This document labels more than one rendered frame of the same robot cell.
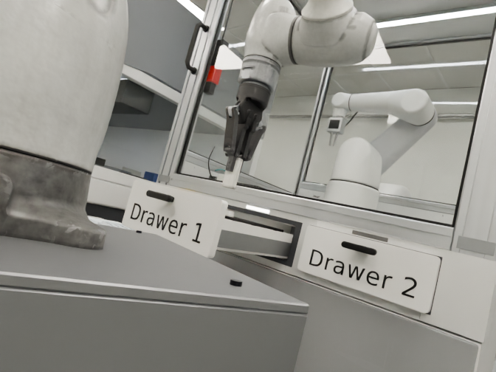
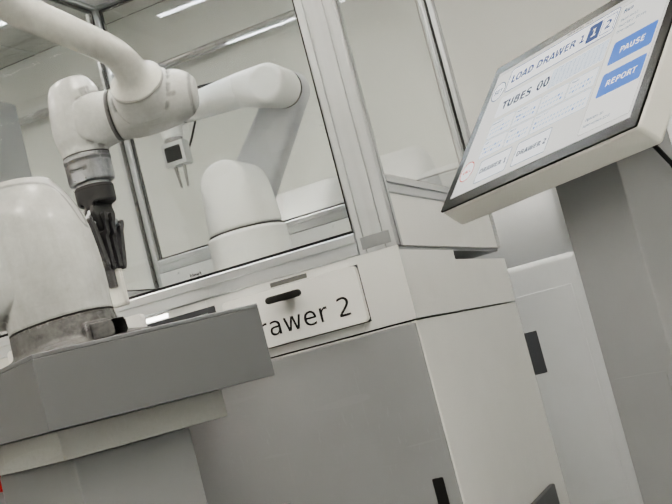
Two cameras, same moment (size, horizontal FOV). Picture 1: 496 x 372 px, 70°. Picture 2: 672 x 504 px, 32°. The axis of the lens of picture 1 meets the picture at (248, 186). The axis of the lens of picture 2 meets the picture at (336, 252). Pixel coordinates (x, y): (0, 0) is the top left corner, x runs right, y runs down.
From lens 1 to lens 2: 152 cm
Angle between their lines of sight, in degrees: 20
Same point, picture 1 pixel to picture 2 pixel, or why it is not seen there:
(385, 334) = (347, 363)
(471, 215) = (361, 214)
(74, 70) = (97, 260)
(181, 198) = not seen: hidden behind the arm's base
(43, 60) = (90, 262)
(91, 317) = (196, 328)
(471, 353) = (413, 331)
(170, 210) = not seen: hidden behind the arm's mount
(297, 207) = (199, 291)
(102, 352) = (204, 337)
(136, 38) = not seen: outside the picture
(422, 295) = (356, 307)
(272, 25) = (83, 114)
